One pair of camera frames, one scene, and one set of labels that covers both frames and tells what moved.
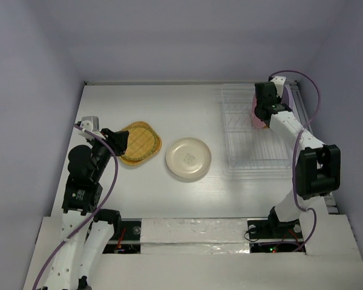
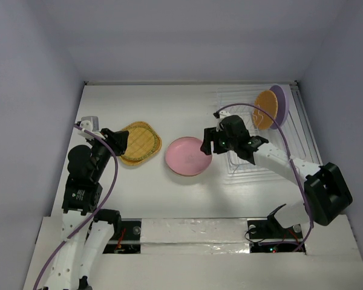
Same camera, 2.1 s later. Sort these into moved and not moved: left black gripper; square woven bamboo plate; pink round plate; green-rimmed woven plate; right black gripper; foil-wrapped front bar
Moved: pink round plate; right black gripper
Not moved: square woven bamboo plate; foil-wrapped front bar; green-rimmed woven plate; left black gripper
